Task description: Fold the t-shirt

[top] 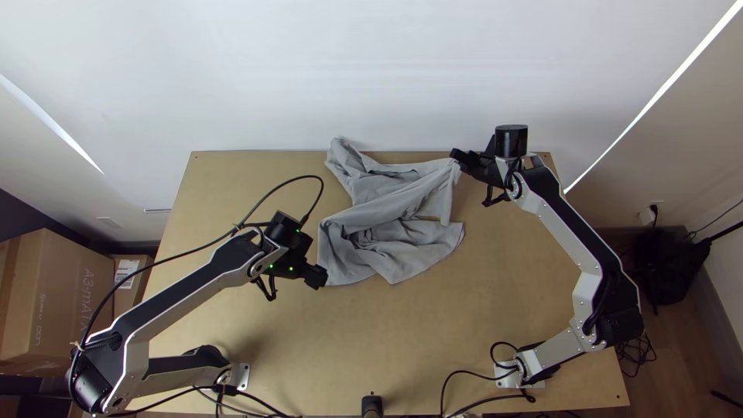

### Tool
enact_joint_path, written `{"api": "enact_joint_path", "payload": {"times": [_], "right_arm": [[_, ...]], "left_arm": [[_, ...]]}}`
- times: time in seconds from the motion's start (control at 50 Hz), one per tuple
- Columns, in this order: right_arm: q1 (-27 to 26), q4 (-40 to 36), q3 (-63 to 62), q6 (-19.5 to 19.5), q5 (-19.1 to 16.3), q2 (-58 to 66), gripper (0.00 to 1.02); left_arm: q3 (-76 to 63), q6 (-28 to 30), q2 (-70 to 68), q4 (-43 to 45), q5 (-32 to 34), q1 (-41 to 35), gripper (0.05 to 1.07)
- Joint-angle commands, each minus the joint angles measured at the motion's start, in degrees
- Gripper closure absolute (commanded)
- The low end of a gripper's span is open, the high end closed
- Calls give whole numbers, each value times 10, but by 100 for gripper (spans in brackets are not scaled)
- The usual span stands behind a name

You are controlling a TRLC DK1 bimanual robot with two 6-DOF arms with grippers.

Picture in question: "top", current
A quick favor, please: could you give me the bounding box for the large cardboard box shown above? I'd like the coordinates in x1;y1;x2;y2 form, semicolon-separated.
0;228;116;379

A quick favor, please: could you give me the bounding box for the grey t-shirt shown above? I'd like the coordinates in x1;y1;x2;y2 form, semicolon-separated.
316;136;466;286

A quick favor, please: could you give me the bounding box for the black bag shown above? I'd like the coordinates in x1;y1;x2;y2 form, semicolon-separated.
629;228;713;307

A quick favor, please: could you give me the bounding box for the black cable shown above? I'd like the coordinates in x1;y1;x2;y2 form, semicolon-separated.
614;331;658;379
78;175;325;349
439;341;536;418
107;382;291;418

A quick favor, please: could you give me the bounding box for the white wall outlet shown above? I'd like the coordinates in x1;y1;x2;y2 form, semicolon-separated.
638;203;664;228

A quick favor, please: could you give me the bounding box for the small cardboard box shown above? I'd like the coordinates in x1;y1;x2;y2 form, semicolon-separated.
110;254;156;320

